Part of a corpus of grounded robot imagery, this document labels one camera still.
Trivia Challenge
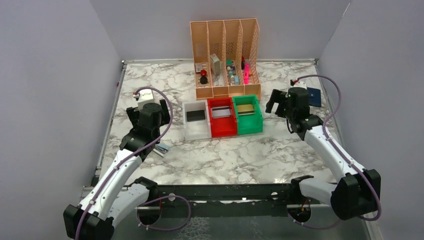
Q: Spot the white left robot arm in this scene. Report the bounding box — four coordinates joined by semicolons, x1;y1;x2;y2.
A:
63;99;172;240

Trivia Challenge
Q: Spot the red and black stamp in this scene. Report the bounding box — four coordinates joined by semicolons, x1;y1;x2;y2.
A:
199;69;209;85

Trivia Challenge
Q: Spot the white box in organizer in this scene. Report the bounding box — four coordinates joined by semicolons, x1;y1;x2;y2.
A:
209;53;221;76

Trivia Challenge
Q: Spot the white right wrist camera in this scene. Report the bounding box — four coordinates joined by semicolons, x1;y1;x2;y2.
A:
290;79;308;90

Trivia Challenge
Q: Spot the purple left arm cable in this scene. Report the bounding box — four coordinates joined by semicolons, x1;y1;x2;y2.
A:
74;86;192;240

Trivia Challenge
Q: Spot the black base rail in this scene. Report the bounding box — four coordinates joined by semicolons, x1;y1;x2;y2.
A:
137;183;321;220

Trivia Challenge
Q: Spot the silver card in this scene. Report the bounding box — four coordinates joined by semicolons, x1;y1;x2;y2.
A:
211;106;232;119

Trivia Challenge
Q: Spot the gold card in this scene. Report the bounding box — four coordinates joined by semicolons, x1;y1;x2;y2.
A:
236;104;255;116

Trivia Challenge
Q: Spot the pink highlighter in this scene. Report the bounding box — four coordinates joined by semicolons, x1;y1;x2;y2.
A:
243;63;250;85

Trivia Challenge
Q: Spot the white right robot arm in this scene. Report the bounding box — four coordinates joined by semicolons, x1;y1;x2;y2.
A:
265;87;381;220

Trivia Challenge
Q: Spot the white plastic bin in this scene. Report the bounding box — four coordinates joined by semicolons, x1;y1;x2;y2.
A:
182;100;212;141

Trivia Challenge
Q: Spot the navy blue card holder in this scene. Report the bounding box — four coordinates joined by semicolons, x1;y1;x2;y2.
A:
307;87;322;108

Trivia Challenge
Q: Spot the light blue stapler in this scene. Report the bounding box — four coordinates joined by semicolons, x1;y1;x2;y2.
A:
153;143;170;158

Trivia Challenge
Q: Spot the red plastic bin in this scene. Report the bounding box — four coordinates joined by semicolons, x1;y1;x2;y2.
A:
207;97;238;138

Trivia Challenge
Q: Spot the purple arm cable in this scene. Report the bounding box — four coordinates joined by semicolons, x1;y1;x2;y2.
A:
74;86;192;240
287;74;382;230

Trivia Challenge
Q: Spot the black card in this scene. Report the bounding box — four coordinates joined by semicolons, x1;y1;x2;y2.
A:
186;109;206;122

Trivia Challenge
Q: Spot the peach desk file organizer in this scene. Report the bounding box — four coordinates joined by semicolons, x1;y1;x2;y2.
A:
189;18;262;100

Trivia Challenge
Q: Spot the green plastic bin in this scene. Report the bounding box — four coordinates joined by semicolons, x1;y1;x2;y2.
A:
232;95;264;135

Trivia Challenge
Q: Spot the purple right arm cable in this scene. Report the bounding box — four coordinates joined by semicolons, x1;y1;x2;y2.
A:
287;74;382;230

